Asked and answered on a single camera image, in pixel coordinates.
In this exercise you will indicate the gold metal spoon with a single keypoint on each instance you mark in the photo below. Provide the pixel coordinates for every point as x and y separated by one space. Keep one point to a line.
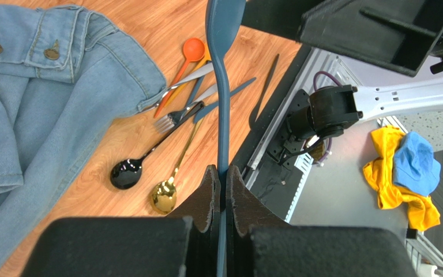
164 194

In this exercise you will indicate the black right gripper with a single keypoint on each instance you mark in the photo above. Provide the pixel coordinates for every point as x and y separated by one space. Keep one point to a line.
393 35

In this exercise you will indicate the silver metal fork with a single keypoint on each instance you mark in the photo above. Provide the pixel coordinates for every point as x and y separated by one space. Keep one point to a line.
174 118

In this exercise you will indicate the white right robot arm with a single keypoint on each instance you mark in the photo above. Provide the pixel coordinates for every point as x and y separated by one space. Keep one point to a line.
331 110

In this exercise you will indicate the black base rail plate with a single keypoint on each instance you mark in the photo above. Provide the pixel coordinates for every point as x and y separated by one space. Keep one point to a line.
273 178

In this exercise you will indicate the light blue denim jacket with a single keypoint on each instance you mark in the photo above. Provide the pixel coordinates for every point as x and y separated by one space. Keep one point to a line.
65 74

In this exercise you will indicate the black metal spoon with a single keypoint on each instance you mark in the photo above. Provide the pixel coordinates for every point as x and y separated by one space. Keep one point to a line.
125 174

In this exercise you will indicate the orange plastic spoon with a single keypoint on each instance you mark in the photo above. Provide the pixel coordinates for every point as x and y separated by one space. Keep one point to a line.
193 50

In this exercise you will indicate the blue cloth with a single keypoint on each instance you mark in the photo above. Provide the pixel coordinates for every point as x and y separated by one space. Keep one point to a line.
414 165

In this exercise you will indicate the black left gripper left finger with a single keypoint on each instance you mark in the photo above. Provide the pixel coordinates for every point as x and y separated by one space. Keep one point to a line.
203 207

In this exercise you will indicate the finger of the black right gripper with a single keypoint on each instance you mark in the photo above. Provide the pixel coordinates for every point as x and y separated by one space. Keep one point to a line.
277 17

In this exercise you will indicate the dark blue plastic spoon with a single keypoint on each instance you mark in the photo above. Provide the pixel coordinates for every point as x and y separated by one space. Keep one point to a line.
222 22

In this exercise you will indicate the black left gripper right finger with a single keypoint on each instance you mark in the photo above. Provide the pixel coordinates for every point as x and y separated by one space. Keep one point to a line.
251 229

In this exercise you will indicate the yellow cloth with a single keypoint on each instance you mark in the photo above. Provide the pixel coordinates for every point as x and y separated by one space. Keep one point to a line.
421 212

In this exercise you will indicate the black plastic knife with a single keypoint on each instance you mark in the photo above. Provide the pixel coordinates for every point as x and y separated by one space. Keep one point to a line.
254 113

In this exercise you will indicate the silver metal knife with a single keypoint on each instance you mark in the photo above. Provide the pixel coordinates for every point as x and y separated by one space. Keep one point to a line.
202 71

